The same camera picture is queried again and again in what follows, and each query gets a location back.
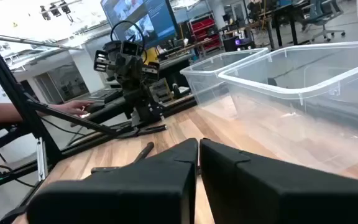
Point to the large blue screen monitor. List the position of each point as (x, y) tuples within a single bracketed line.
[(154, 18)]

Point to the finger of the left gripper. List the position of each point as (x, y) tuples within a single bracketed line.
[(102, 61), (151, 71)]

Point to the clear plastic bin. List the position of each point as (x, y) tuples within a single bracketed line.
[(204, 90), (306, 118)]

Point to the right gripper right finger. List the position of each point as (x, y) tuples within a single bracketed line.
[(275, 196)]

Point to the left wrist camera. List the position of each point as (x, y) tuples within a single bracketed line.
[(130, 48)]

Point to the black workshop table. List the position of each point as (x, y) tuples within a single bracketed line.
[(293, 31)]

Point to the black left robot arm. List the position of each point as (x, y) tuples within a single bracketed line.
[(141, 105)]

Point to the silver metal bar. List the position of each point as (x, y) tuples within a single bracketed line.
[(26, 40)]

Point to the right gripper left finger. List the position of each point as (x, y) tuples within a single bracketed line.
[(120, 199)]

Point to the red storage bin rack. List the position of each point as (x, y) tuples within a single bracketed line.
[(204, 26)]

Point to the person's hand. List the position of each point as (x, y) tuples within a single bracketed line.
[(70, 107)]

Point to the black ceiling spotlight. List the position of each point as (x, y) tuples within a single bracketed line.
[(54, 10), (45, 14), (64, 7)]

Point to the grey office chair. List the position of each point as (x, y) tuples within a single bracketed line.
[(319, 15)]

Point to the black computer with purple light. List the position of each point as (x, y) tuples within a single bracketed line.
[(230, 45)]

